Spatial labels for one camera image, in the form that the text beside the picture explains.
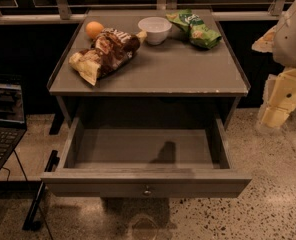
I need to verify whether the metal window railing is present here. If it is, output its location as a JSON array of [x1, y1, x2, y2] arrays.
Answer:
[[0, 0, 296, 26]]

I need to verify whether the grey drawer cabinet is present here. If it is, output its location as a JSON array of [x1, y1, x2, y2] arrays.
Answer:
[[48, 23, 250, 124]]

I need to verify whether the black stand leg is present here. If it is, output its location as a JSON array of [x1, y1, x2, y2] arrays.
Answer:
[[22, 149, 61, 232]]

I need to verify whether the white plastic bowl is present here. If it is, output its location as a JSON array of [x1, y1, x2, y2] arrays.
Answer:
[[138, 17, 172, 45]]

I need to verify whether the orange fruit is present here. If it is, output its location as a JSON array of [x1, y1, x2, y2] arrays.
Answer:
[[85, 21, 104, 39]]

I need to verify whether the green chip bag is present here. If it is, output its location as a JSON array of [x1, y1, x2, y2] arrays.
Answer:
[[166, 9, 222, 49]]

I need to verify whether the black laptop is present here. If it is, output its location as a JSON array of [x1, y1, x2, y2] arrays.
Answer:
[[0, 75, 27, 169]]

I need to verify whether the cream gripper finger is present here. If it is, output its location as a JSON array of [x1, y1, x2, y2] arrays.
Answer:
[[259, 107, 289, 128]]

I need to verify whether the brown chip bag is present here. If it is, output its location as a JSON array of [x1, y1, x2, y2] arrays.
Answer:
[[68, 28, 147, 86]]

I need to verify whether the grey top drawer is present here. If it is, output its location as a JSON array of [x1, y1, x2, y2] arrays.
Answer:
[[42, 118, 251, 198]]

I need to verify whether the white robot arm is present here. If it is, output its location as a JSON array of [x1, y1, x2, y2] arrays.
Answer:
[[252, 0, 296, 128]]

